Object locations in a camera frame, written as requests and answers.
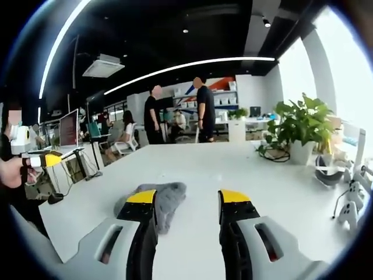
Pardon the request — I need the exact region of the grey towel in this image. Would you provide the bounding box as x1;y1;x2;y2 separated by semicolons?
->
112;181;188;236

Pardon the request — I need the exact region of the person's left hand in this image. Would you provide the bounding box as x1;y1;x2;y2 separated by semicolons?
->
0;157;45;189

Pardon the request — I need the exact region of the computer monitor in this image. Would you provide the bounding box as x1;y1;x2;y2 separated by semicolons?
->
59;108;80;147

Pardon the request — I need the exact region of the black desk object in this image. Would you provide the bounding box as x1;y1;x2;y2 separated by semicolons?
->
47;192;65;205

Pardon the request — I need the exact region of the person's dark clothing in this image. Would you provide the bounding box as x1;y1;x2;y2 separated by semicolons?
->
0;132;51;240

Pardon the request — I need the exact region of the white office chair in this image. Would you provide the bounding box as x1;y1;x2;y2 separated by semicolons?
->
114;130;140;156

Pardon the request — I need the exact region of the white cabinet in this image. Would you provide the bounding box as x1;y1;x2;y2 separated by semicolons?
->
227;119;247;144

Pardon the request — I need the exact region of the white plant pot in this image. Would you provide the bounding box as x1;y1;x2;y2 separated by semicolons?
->
289;139;318;166

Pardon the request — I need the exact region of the white headset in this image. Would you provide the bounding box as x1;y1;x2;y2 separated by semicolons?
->
314;154;348;188

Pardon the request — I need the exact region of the white ceiling light strip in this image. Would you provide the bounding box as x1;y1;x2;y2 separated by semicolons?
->
103;57;276;96
38;0;92;100

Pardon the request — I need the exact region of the ceiling air conditioner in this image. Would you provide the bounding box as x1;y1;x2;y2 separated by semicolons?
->
82;53;126;78

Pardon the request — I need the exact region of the small green plant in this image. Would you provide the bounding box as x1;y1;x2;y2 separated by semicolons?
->
227;107;250;121

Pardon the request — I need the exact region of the white game controller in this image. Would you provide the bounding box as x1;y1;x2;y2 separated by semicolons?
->
337;201;359;232
347;180;365;208

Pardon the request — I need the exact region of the green potted plant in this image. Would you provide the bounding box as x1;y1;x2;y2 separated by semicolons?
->
256;92;336;155

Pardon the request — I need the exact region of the shelf with white boxes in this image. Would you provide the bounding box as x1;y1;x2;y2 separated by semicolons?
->
171;80;239;118

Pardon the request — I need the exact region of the white stand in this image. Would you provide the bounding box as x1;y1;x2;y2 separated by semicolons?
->
343;128;373;191

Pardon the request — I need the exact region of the black cable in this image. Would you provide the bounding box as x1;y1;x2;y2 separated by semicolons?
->
256;145;291;163

